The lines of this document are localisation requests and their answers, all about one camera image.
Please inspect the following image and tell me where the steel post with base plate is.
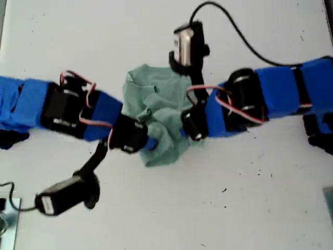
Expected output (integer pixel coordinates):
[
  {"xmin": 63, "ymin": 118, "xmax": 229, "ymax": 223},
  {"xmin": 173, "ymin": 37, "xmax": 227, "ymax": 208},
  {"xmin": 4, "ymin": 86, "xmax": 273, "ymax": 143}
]
[{"xmin": 0, "ymin": 197, "xmax": 22, "ymax": 250}]

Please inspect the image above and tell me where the black camera box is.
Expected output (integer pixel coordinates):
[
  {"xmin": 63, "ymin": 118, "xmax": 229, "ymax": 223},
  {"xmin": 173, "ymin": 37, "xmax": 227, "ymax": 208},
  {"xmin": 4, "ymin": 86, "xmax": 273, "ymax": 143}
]
[
  {"xmin": 34, "ymin": 170, "xmax": 101, "ymax": 217},
  {"xmin": 168, "ymin": 21, "xmax": 211, "ymax": 77}
]

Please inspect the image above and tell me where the black camera stalk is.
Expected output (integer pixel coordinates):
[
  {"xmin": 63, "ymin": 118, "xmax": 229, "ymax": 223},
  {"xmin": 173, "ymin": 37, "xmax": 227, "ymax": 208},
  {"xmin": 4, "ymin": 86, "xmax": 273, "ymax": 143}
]
[
  {"xmin": 84, "ymin": 139, "xmax": 109, "ymax": 180},
  {"xmin": 187, "ymin": 68, "xmax": 209, "ymax": 112}
]

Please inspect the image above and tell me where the black camera cable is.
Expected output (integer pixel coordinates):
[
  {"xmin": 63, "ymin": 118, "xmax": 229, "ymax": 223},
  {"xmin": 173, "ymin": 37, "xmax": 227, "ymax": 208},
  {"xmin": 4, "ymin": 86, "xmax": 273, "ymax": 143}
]
[
  {"xmin": 0, "ymin": 181, "xmax": 37, "ymax": 212},
  {"xmin": 190, "ymin": 1, "xmax": 309, "ymax": 67}
]

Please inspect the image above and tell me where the green t-shirt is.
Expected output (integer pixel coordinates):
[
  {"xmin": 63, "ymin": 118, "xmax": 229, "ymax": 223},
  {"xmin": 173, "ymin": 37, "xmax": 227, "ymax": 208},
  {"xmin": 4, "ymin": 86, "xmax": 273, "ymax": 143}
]
[{"xmin": 122, "ymin": 64, "xmax": 199, "ymax": 168}]

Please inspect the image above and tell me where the red white servo wire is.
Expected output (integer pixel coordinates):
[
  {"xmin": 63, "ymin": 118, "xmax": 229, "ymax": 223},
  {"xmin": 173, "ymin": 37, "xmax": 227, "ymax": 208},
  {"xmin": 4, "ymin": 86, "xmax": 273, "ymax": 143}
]
[
  {"xmin": 186, "ymin": 84, "xmax": 270, "ymax": 123},
  {"xmin": 59, "ymin": 69, "xmax": 116, "ymax": 146}
]

